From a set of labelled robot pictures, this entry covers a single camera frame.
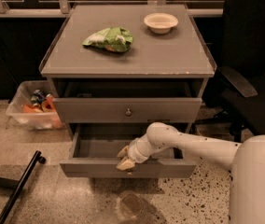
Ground orange item in bin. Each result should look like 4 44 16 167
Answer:
22 96 56 113

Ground white paper bowl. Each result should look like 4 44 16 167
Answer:
144 13 178 35

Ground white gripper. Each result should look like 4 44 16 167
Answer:
117 137 153 171

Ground round floor drain cover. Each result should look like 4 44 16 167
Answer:
119 192 144 218

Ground black office chair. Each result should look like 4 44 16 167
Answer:
202 0 265 142

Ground grey drawer cabinet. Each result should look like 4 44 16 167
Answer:
38 4 217 135

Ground clear plastic bin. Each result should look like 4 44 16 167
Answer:
7 80 64 130

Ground grey top drawer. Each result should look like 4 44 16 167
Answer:
54 78 202 123

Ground black metal stand leg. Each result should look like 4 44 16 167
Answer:
0 150 46 224

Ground grey drawer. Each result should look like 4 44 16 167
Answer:
54 78 202 123
60 123 196 178

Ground soda cans in bin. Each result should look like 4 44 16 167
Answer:
31 89 51 106

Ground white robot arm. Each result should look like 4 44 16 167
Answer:
117 122 265 224

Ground green chip bag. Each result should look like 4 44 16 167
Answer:
82 27 133 53

